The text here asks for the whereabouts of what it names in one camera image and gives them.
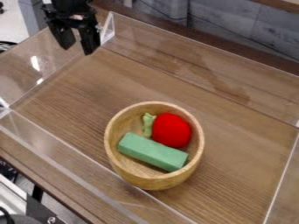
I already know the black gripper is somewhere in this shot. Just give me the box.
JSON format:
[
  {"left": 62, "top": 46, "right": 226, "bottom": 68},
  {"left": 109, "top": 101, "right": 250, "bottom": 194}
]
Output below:
[{"left": 41, "top": 0, "right": 100, "bottom": 55}]

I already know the small light green stick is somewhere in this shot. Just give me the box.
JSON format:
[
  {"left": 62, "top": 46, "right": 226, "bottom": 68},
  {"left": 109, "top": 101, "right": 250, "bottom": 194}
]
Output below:
[{"left": 142, "top": 113, "right": 156, "bottom": 137}]

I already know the brown wooden bowl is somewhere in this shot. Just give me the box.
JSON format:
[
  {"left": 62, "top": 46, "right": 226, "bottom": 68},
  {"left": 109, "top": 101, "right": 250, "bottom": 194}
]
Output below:
[{"left": 104, "top": 101, "right": 204, "bottom": 191}]

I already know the red plush ball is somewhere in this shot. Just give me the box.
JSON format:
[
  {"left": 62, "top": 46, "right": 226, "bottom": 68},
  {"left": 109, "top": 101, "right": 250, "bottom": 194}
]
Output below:
[{"left": 152, "top": 113, "right": 192, "bottom": 148}]

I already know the green rectangular block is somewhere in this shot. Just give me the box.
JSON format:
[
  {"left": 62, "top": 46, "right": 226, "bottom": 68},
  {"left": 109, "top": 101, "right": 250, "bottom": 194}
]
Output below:
[{"left": 117, "top": 132, "right": 189, "bottom": 172}]

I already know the grey table leg post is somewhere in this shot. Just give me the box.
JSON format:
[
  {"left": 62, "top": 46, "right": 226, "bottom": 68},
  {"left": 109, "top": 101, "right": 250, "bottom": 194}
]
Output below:
[{"left": 17, "top": 0, "right": 46, "bottom": 36}]

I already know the black cable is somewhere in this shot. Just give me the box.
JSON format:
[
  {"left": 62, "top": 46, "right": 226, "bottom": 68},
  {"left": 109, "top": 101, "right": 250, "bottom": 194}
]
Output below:
[{"left": 0, "top": 206, "right": 15, "bottom": 224}]

